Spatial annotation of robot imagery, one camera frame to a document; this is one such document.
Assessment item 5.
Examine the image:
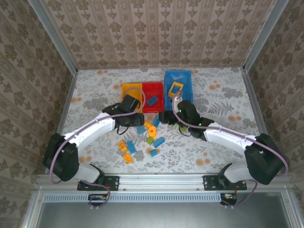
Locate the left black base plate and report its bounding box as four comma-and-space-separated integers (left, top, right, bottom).
77, 175, 120, 191

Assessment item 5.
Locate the aluminium side rail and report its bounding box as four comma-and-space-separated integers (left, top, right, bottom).
44, 68, 79, 174
240, 68, 281, 173

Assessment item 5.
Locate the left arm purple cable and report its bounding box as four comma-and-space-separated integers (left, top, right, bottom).
49, 87, 146, 211

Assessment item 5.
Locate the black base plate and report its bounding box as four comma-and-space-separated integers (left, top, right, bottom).
203, 175, 247, 191
77, 175, 120, 191

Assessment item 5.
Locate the yellow lego window frame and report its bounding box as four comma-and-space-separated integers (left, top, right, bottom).
168, 81, 184, 97

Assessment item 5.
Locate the grey slotted cable duct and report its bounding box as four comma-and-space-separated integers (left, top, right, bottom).
43, 192, 224, 203

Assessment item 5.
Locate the aluminium cross rail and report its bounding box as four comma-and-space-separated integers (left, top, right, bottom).
35, 172, 294, 190

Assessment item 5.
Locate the floral table cover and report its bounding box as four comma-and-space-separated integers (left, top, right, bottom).
51, 67, 272, 174

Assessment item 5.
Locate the blue plastic bin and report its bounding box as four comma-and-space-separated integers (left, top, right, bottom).
164, 69, 193, 112

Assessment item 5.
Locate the black cable pass-through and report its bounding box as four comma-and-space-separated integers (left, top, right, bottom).
88, 193, 108, 207

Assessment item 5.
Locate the aluminium corner post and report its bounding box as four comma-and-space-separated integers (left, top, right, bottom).
242, 0, 290, 73
27, 0, 78, 74

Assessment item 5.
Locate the yellow plastic bin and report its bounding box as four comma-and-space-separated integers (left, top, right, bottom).
120, 82, 144, 114

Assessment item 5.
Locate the red plastic bin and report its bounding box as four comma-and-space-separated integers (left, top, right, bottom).
142, 82, 165, 114

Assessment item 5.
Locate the grey metal panel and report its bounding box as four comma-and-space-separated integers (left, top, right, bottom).
35, 201, 293, 228

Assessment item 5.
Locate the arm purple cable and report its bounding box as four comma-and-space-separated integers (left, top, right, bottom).
49, 87, 146, 211
172, 91, 290, 209

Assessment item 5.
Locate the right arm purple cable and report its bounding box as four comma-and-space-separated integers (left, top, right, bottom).
172, 91, 290, 209

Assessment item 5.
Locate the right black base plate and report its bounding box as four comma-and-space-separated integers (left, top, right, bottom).
203, 175, 247, 191

